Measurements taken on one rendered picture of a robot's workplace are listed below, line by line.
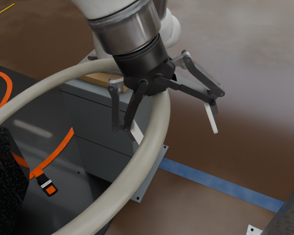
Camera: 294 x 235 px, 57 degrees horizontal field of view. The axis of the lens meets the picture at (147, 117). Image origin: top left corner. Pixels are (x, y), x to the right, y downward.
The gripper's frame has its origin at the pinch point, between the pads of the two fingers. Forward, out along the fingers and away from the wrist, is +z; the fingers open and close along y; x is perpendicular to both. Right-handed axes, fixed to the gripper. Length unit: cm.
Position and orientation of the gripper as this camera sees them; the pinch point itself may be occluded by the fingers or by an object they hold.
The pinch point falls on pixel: (177, 134)
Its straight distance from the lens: 51.5
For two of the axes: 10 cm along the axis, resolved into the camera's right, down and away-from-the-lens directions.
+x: 0.4, 6.4, -7.7
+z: 3.8, 7.0, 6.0
